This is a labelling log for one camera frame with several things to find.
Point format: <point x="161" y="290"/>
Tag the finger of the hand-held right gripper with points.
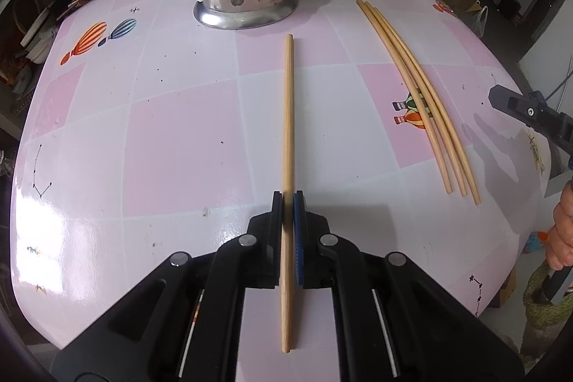
<point x="515" y="104"/>

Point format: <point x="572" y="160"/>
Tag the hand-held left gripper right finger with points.
<point x="299" y="239"/>

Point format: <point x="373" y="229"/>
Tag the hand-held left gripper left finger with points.
<point x="268" y="239"/>

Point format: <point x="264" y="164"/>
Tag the wooden chopstick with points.
<point x="458" y="178"/>
<point x="288" y="118"/>
<point x="443" y="176"/>
<point x="472" y="185"/>

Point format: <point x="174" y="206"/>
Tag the person's right forearm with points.
<point x="546" y="319"/>

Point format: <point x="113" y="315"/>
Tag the person's right hand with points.
<point x="564" y="230"/>

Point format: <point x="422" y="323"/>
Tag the white plastic shopping bag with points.
<point x="478" y="21"/>

